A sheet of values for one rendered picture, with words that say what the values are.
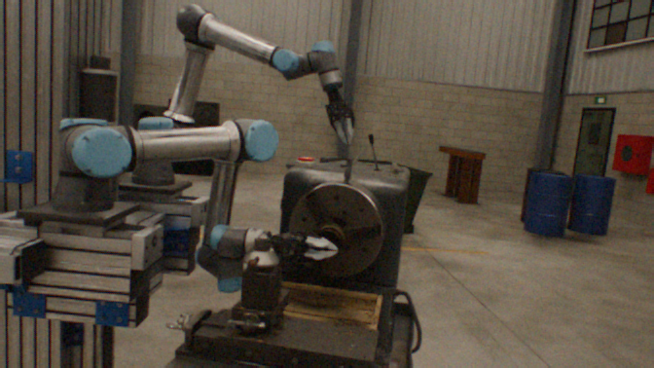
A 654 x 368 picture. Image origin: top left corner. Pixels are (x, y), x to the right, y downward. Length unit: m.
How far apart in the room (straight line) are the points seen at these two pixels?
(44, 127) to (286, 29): 10.41
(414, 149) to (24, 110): 10.92
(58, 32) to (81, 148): 0.47
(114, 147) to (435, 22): 11.44
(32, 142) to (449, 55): 11.33
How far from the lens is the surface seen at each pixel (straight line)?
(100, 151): 1.26
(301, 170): 1.86
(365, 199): 1.65
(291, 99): 11.67
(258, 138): 1.41
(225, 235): 1.48
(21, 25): 1.71
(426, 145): 12.22
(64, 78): 1.63
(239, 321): 1.14
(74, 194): 1.41
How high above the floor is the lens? 1.46
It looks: 9 degrees down
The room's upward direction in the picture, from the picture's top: 5 degrees clockwise
